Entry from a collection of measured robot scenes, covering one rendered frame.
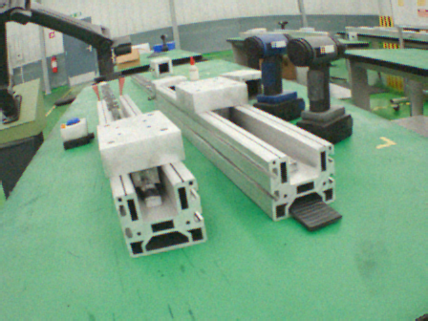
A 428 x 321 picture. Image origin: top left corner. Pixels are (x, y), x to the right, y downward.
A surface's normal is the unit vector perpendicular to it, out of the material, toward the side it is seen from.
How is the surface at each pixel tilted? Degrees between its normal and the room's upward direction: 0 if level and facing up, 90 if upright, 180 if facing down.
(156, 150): 90
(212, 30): 90
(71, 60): 90
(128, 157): 90
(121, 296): 0
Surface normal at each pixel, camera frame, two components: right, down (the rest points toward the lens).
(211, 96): 0.30, 0.27
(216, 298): -0.14, -0.94
